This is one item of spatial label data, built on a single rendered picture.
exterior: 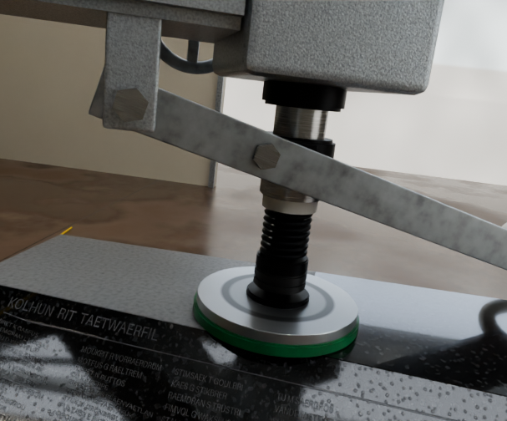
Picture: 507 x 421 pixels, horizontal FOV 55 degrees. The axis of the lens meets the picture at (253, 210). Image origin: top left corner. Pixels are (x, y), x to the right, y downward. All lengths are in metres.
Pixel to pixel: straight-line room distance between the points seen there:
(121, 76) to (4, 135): 6.09
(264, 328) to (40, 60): 5.84
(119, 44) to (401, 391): 0.46
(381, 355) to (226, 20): 0.41
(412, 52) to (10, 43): 6.09
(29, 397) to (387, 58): 0.54
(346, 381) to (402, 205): 0.21
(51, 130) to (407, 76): 5.84
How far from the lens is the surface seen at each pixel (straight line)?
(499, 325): 0.80
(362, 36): 0.51
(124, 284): 0.72
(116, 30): 0.49
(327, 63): 0.49
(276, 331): 0.56
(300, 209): 0.58
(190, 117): 0.51
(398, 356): 0.63
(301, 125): 0.57
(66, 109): 6.13
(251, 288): 0.64
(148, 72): 0.48
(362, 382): 0.59
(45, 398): 0.65
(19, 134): 6.45
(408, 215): 0.62
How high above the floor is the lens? 1.11
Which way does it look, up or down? 14 degrees down
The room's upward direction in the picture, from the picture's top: 7 degrees clockwise
